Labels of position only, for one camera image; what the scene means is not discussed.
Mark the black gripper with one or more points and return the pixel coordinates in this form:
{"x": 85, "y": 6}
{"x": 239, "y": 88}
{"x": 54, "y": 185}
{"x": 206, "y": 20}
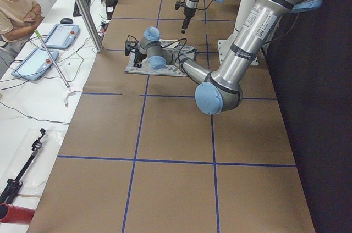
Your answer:
{"x": 138, "y": 56}
{"x": 187, "y": 14}

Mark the striped polo shirt white collar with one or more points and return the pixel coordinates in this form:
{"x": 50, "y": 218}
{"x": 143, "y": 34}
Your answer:
{"x": 158, "y": 65}

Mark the black box with label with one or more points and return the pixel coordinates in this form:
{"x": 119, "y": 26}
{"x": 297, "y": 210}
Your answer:
{"x": 110, "y": 7}

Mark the far blue teach pendant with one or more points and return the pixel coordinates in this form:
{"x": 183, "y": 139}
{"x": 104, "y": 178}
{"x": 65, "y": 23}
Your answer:
{"x": 62, "y": 36}

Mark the blue teach pendant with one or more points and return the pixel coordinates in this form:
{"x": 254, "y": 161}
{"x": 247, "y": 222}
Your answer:
{"x": 33, "y": 66}
{"x": 62, "y": 36}

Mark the black computer mouse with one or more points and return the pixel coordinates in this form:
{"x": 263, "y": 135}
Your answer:
{"x": 66, "y": 21}

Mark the near blue teach pendant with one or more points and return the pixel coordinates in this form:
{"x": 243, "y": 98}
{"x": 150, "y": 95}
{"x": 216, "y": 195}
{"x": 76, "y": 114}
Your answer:
{"x": 33, "y": 66}

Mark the metal reacher grabber tool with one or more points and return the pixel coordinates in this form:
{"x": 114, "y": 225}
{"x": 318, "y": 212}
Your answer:
{"x": 71, "y": 91}

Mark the person in beige shirt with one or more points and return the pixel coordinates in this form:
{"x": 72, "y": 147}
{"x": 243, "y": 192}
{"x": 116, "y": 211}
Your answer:
{"x": 19, "y": 20}

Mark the red cylinder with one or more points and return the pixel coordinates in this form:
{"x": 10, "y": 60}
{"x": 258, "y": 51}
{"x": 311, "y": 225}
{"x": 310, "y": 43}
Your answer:
{"x": 16, "y": 214}

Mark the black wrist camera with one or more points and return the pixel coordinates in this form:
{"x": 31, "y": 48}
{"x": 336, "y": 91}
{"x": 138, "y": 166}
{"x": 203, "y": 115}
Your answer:
{"x": 180, "y": 4}
{"x": 130, "y": 47}

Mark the aluminium frame post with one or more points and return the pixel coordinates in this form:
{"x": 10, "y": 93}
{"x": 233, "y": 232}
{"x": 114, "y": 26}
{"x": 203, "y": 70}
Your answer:
{"x": 88, "y": 20}

